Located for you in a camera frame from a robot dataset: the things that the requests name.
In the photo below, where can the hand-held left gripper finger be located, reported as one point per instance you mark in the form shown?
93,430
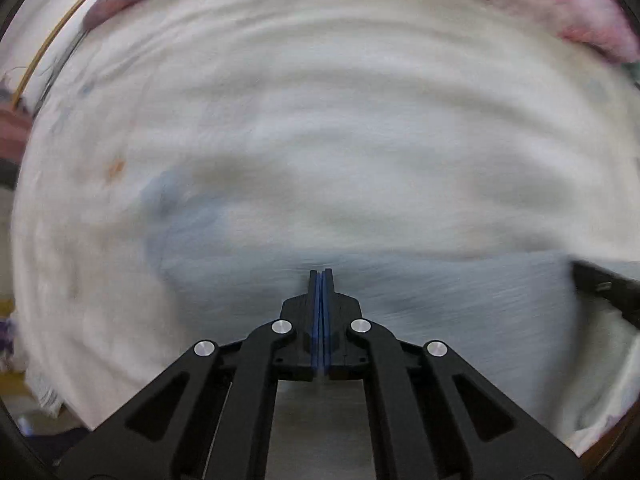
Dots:
327,320
315,320

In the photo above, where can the light grey garment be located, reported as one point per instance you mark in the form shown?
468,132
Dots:
450,300

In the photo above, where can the white printed bed sheet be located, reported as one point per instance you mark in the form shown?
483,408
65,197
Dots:
325,135

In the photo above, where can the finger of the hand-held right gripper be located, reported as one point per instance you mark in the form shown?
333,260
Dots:
617,290

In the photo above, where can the gold curved rod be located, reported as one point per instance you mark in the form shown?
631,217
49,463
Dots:
55,32

